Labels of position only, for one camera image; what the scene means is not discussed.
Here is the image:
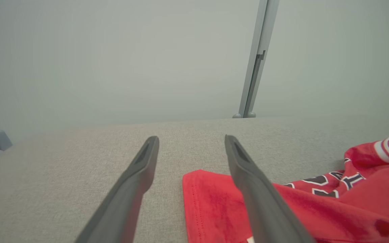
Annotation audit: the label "red white jersey shirt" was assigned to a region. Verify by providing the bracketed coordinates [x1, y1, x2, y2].
[182, 131, 389, 243]

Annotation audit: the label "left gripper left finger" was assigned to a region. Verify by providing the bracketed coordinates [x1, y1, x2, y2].
[75, 136, 159, 243]

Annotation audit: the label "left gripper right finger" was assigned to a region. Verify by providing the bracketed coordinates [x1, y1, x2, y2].
[224, 134, 316, 243]

